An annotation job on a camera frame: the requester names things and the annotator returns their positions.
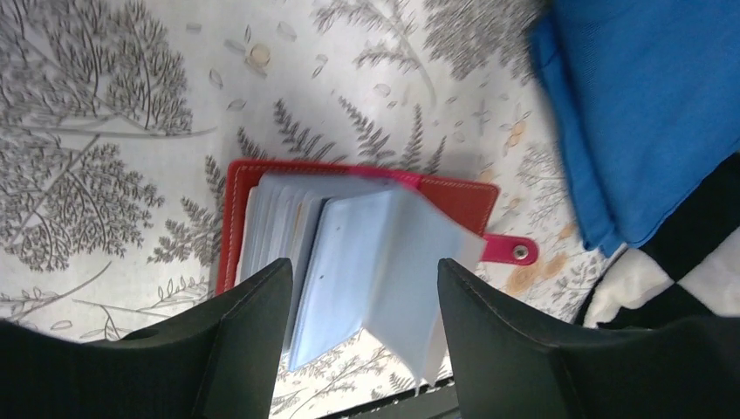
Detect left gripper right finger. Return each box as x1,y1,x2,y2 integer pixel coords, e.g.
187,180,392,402
437,258,584,418

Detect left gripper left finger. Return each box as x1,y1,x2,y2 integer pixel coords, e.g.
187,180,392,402
86,258,292,418

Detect red leather card holder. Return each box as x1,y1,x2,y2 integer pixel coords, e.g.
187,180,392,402
216,159,538,382

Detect black white checkered pillow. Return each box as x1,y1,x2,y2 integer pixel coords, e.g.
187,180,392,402
574,154,739,330

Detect floral patterned table mat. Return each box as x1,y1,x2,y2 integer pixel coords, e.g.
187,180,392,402
0,0,626,419

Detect blue folded cloth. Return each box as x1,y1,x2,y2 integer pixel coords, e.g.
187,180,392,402
531,1,739,256

